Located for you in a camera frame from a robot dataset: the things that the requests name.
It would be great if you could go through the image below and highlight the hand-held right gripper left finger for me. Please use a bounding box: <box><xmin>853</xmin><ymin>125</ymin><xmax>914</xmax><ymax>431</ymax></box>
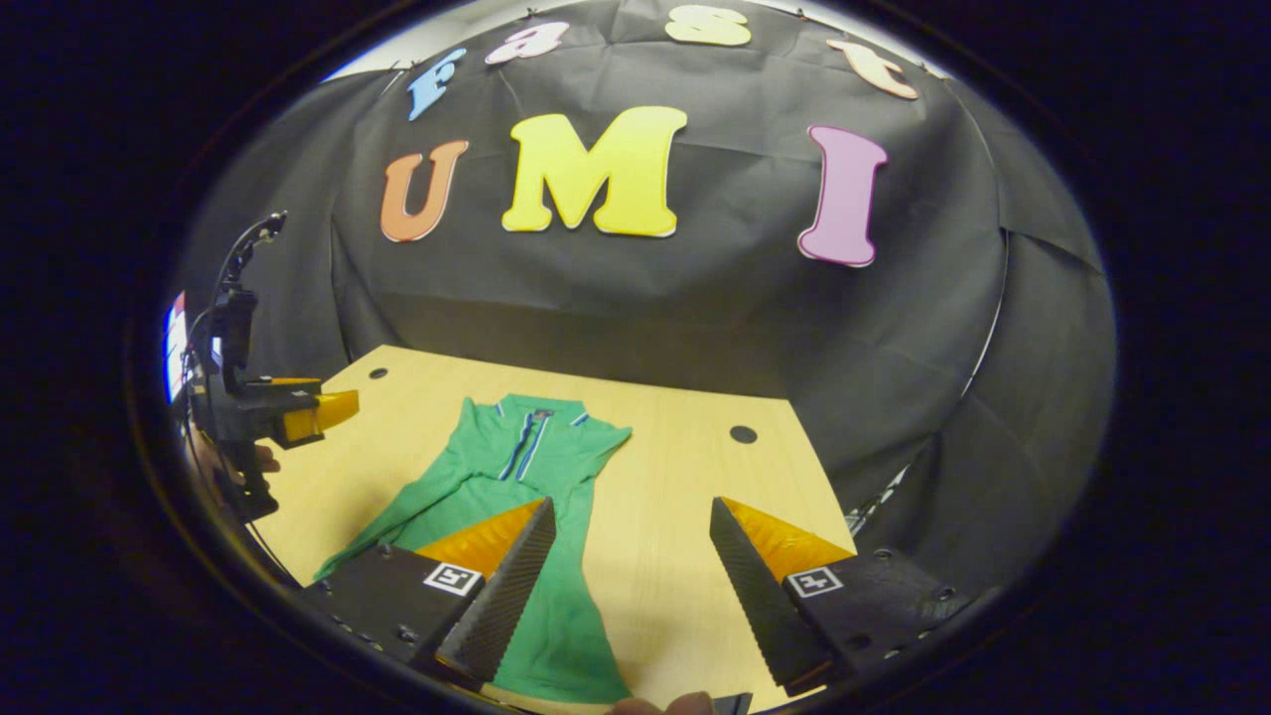
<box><xmin>298</xmin><ymin>497</ymin><xmax>559</xmax><ymax>691</ymax></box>

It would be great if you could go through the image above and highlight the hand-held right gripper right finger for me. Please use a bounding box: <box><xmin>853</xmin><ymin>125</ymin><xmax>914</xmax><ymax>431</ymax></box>
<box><xmin>708</xmin><ymin>497</ymin><xmax>994</xmax><ymax>698</ymax></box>

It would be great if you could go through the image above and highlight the green T-shirt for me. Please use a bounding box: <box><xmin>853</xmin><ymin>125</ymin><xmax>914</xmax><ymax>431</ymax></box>
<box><xmin>313</xmin><ymin>393</ymin><xmax>635</xmax><ymax>704</ymax></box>

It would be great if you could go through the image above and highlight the computer monitor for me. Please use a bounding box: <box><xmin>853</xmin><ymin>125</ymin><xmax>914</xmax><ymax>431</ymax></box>
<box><xmin>162</xmin><ymin>291</ymin><xmax>192</xmax><ymax>403</ymax></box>

